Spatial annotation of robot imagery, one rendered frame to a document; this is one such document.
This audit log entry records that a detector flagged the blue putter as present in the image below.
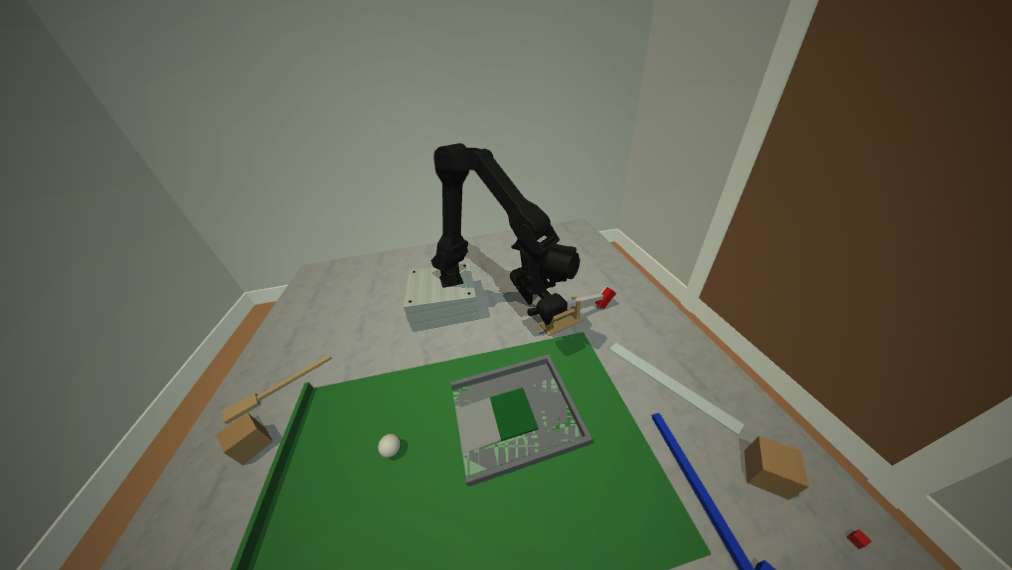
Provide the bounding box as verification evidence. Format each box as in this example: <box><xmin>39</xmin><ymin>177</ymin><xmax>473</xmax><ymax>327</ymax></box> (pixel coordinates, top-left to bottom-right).
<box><xmin>652</xmin><ymin>413</ymin><xmax>776</xmax><ymax>570</ymax></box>

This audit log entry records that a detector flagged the green putting mat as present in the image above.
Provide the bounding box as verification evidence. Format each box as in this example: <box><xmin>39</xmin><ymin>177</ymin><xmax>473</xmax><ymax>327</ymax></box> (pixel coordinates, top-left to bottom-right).
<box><xmin>248</xmin><ymin>332</ymin><xmax>712</xmax><ymax>570</ymax></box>

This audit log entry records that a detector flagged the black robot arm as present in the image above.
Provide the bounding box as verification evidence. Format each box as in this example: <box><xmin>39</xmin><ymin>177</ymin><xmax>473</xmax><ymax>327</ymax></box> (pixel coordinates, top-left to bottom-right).
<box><xmin>431</xmin><ymin>143</ymin><xmax>580</xmax><ymax>288</ymax></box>

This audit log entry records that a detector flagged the tan cube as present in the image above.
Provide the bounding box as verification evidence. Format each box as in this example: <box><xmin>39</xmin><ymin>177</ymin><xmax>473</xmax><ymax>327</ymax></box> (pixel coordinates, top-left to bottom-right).
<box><xmin>215</xmin><ymin>412</ymin><xmax>273</xmax><ymax>465</ymax></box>
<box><xmin>744</xmin><ymin>436</ymin><xmax>809</xmax><ymax>500</ymax></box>

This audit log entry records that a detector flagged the red block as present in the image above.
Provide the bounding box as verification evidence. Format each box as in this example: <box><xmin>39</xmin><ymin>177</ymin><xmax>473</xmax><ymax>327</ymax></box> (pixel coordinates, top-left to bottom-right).
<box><xmin>846</xmin><ymin>530</ymin><xmax>872</xmax><ymax>549</ymax></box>

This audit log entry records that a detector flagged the white golf ball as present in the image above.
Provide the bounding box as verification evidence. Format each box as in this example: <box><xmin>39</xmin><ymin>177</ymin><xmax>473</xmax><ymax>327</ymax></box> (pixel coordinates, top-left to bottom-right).
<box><xmin>378</xmin><ymin>433</ymin><xmax>400</xmax><ymax>458</ymax></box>

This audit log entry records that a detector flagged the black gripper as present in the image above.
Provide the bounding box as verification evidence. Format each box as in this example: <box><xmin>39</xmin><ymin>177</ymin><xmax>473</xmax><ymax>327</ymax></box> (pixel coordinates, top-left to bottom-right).
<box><xmin>510</xmin><ymin>267</ymin><xmax>567</xmax><ymax>325</ymax></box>

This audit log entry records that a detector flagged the red putter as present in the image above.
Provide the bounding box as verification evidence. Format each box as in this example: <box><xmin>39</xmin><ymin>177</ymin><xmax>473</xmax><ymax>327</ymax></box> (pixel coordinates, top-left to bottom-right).
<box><xmin>527</xmin><ymin>286</ymin><xmax>617</xmax><ymax>316</ymax></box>

